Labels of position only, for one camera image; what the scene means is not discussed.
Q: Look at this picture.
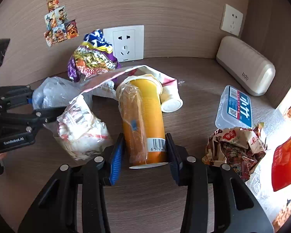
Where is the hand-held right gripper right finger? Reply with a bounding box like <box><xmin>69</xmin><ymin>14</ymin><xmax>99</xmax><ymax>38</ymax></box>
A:
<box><xmin>165</xmin><ymin>133</ymin><xmax>274</xmax><ymax>233</ymax></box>

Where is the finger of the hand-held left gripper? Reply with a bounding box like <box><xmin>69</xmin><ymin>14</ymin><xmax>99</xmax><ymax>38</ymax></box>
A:
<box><xmin>0</xmin><ymin>85</ymin><xmax>36</xmax><ymax>112</ymax></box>
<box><xmin>0</xmin><ymin>106</ymin><xmax>67</xmax><ymax>133</ymax></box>

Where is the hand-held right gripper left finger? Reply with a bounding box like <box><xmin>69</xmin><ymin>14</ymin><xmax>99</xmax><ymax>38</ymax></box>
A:
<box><xmin>17</xmin><ymin>133</ymin><xmax>125</xmax><ymax>233</ymax></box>

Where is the white plastic bag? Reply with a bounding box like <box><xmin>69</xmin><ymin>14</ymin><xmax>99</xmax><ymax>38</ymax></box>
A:
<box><xmin>43</xmin><ymin>95</ymin><xmax>114</xmax><ymax>161</ymax></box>

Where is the bread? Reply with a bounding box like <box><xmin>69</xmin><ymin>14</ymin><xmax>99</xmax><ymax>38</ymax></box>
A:
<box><xmin>118</xmin><ymin>85</ymin><xmax>148</xmax><ymax>165</ymax></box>

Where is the clear plastic bag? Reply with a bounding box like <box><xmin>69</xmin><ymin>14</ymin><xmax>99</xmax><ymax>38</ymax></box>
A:
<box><xmin>32</xmin><ymin>76</ymin><xmax>93</xmax><ymax>111</ymax></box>

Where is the white paper cup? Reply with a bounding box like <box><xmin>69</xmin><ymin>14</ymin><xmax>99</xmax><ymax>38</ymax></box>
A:
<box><xmin>158</xmin><ymin>79</ymin><xmax>183</xmax><ymax>113</ymax></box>

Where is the crumpled brown snack wrapper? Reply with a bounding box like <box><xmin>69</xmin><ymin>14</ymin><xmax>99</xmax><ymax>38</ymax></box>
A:
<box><xmin>202</xmin><ymin>123</ymin><xmax>268</xmax><ymax>181</ymax></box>

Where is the white and pink paper bag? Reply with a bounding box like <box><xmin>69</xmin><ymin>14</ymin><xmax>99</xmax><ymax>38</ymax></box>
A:
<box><xmin>80</xmin><ymin>65</ymin><xmax>177</xmax><ymax>100</ymax></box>

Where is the purple noodle packet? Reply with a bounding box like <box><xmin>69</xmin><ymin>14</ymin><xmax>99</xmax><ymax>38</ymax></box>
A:
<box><xmin>67</xmin><ymin>29</ymin><xmax>122</xmax><ymax>83</ymax></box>

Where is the cluster of cartoon stickers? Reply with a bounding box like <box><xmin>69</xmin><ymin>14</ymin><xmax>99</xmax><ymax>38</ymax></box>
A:
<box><xmin>44</xmin><ymin>0</ymin><xmax>78</xmax><ymax>47</ymax></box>

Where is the tissue pack with blue label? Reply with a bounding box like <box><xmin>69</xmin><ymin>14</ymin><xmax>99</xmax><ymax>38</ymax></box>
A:
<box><xmin>215</xmin><ymin>85</ymin><xmax>254</xmax><ymax>130</ymax></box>

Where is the translucent patterned plastic bag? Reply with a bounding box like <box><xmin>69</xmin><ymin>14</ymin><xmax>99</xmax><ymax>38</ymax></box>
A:
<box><xmin>245</xmin><ymin>160</ymin><xmax>291</xmax><ymax>224</ymax></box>

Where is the red snack packet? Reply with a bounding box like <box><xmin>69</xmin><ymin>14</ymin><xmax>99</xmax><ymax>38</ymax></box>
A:
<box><xmin>272</xmin><ymin>129</ymin><xmax>291</xmax><ymax>192</ymax></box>

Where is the beige ribbed case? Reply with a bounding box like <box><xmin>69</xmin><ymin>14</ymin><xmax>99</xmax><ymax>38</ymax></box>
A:
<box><xmin>216</xmin><ymin>36</ymin><xmax>276</xmax><ymax>97</ymax></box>

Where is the large white wall socket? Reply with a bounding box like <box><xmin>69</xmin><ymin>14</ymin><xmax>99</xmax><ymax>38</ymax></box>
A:
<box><xmin>102</xmin><ymin>24</ymin><xmax>145</xmax><ymax>63</ymax></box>

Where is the small white wall socket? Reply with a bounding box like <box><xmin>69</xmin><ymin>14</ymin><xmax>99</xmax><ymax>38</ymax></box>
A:
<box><xmin>220</xmin><ymin>3</ymin><xmax>243</xmax><ymax>37</ymax></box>

